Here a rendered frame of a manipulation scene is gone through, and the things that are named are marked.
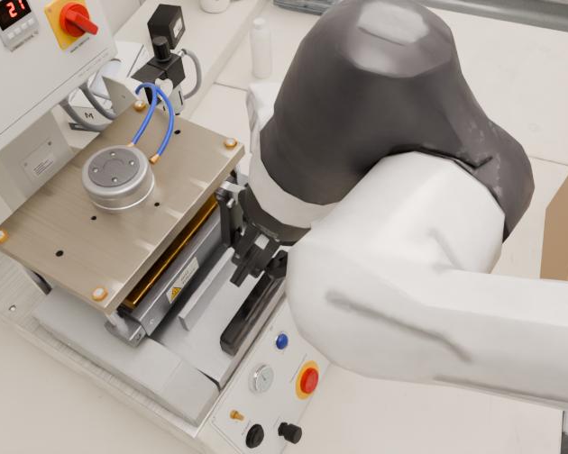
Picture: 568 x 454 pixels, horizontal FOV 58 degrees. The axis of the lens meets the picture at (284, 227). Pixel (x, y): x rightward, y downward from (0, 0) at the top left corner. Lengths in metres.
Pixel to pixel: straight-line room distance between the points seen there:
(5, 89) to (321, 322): 0.50
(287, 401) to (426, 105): 0.60
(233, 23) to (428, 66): 1.20
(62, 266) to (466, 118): 0.45
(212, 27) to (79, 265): 0.97
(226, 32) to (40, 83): 0.81
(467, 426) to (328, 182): 0.62
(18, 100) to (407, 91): 0.50
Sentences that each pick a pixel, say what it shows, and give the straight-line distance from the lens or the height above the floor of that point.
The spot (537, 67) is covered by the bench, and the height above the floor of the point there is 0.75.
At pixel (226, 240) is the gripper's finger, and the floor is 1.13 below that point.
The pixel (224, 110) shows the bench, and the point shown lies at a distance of 1.26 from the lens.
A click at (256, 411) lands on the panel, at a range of 0.76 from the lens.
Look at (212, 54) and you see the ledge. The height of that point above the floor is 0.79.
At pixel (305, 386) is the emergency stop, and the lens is 0.82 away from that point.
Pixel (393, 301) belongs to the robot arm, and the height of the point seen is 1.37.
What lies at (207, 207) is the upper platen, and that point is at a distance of 0.67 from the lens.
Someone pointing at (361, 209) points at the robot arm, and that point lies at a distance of 0.27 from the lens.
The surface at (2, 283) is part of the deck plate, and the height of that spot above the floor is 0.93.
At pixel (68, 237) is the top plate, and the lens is 0.63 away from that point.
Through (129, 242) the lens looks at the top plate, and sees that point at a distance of 0.60.
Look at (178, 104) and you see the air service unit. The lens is 0.90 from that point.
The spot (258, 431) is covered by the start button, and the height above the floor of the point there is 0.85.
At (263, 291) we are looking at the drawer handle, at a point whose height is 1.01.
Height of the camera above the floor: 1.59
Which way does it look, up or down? 55 degrees down
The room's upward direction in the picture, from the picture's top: 2 degrees counter-clockwise
